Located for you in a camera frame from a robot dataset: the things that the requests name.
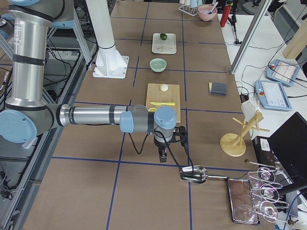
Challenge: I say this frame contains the wooden mug tree stand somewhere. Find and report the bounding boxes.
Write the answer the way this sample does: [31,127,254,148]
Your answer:
[220,110,270,157]

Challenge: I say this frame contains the white rectangular tray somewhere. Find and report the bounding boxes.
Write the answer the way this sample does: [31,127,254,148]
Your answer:
[152,33,177,54]

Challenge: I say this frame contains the yellow plastic knife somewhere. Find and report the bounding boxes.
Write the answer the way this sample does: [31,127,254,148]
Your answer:
[150,102,176,106]

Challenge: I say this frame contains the aluminium frame post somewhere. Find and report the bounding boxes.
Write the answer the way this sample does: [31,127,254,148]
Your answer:
[230,0,272,74]

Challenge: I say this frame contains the lemon slice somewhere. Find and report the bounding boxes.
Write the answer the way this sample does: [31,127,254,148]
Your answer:
[148,108,157,112]

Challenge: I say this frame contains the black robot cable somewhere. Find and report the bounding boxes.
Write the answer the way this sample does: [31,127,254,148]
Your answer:
[128,130,195,173]

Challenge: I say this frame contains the pink bowl with ice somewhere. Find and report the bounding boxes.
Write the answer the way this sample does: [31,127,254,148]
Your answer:
[198,5,217,22]

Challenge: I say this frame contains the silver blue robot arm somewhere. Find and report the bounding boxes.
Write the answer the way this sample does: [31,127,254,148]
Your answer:
[0,0,177,162]

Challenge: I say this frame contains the black selfie stick tripod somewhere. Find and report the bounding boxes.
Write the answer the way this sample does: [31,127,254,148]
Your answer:
[228,6,242,45]

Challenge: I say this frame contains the red bottle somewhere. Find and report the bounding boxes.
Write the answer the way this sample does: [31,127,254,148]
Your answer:
[220,0,233,28]

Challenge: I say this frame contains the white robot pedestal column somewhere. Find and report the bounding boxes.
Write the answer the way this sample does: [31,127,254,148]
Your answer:
[86,0,129,79]

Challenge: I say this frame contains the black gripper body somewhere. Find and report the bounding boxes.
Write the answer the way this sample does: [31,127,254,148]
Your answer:
[158,146,167,163]

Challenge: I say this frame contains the dark wooden tray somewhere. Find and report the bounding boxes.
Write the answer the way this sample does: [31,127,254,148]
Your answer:
[226,178,261,226]

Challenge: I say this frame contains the stainless steel scoop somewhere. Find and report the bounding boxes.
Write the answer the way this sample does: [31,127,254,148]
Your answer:
[180,165,227,184]

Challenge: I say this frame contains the black monitor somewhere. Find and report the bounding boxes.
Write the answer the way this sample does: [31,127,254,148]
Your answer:
[268,112,307,195]

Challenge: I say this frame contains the clear wine glass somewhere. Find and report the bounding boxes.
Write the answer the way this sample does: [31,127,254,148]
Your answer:
[249,184,280,206]
[233,201,278,225]
[248,167,275,189]

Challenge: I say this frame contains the light green ceramic bowl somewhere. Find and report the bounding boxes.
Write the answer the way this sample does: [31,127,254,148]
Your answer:
[149,58,167,73]

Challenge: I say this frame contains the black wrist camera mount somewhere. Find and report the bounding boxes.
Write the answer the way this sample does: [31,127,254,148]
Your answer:
[173,126,188,147]

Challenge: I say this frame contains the blue teach pendant tablet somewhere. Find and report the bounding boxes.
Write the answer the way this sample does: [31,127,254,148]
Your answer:
[255,80,292,111]
[266,59,300,87]

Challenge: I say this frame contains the green lime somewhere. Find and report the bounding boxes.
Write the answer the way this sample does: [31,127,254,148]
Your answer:
[160,33,167,40]

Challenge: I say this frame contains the dark grey sponge cloth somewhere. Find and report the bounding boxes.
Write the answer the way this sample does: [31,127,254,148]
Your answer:
[208,82,227,96]

